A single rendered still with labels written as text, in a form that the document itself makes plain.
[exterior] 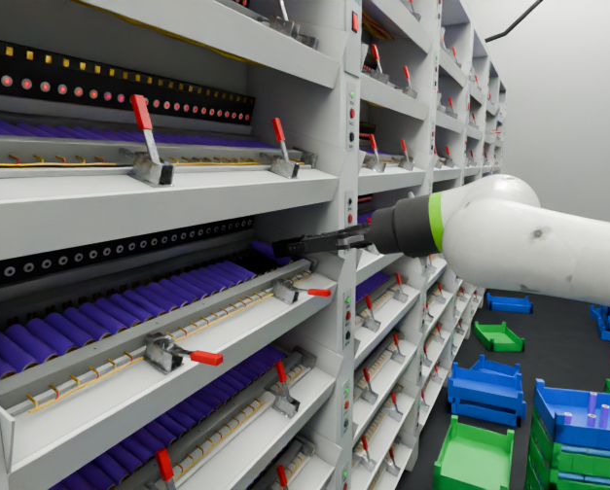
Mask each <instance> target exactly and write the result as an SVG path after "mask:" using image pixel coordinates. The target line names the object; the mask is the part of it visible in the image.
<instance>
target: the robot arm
mask: <svg viewBox="0 0 610 490"><path fill-rule="evenodd" d="M373 243H374V245H375V246H376V249H377V251H378V252H379V253H380V254H382V255H390V254H397V253H404V255H406V256H407V257H412V258H414V259H415V258H419V260H420V265H421V266H423V265H427V262H426V257H428V256H430V255H431V254H439V253H443V254H444V257H445V260H446V262H447V264H448V266H449V268H450V269H451V270H452V271H453V273H454V274H455V275H457V276H458V277H459V278H460V279H462V280H463V281H465V282H467V283H469V284H471V285H474V286H477V287H481V288H488V289H497V290H506V291H516V292H524V293H532V294H538V295H545V296H551V297H557V298H568V299H574V300H579V301H584V302H590V303H595V304H600V305H605V306H610V223H608V222H603V221H598V220H593V219H588V218H583V217H578V216H574V215H569V214H564V213H560V212H556V211H552V210H548V209H543V208H541V207H540V202H539V199H538V197H537V195H536V193H535V191H534V190H533V189H532V188H531V187H530V186H528V185H527V184H526V182H524V181H523V180H521V179H519V178H516V177H513V176H510V175H501V174H500V175H490V176H486V177H483V178H482V179H479V180H477V181H475V182H473V183H470V184H468V185H465V186H462V187H459V188H456V189H452V190H448V191H444V192H435V193H430V194H425V195H420V196H416V197H414V195H413V192H409V197H408V198H405V199H400V200H398V202H397V203H396V205H395V206H393V207H388V208H383V209H377V210H376V211H375V212H374V213H373V215H372V217H371V223H370V224H369V223H368V222H365V223H361V224H358V225H355V226H352V227H346V228H343V229H340V230H336V231H330V232H322V233H321V234H315V235H313V236H312V234H311V235H306V234H303V235H302V236H300V237H294V238H288V239H282V240H279V241H276V242H272V243H271V244H272V249H273V253H274V257H275V258H276V259H278V258H284V257H291V256H297V255H308V254H311V253H320V252H327V251H335V250H348V249H352V248H356V249H362V248H367V246H370V245H373Z"/></svg>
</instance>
